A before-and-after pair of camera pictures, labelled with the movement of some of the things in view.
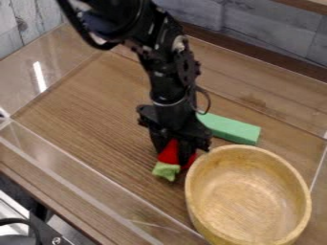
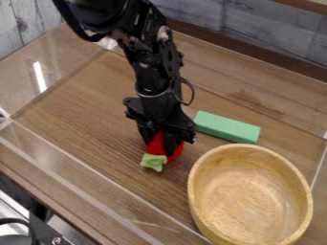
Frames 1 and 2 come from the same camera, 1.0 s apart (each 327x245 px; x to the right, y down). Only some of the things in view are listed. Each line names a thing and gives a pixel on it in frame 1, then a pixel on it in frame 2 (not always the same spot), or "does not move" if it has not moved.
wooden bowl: x=247 y=196 does not move
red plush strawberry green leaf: x=168 y=160 to x=154 y=161
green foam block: x=231 y=129 does not move
